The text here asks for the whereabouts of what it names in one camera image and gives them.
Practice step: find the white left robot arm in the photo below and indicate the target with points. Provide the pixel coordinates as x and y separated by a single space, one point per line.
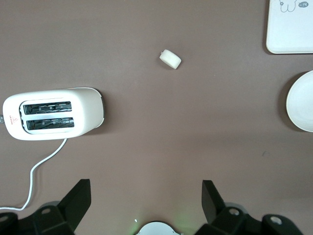
156 230

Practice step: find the brown table cover mat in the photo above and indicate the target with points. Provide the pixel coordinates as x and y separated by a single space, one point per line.
171 134

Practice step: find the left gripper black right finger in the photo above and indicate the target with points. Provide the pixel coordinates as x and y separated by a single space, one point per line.
227 220

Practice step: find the small white steamed bun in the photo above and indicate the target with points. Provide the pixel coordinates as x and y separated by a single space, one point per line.
170 58

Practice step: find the cream white bowl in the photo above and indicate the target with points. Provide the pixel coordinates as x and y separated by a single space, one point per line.
302 102

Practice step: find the white two-slot toaster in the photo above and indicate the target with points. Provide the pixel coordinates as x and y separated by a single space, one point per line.
85 110

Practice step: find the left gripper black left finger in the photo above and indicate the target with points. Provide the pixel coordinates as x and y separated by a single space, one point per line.
61 218

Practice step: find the cream rabbit print tray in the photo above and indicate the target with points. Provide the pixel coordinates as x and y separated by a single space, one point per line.
288 31

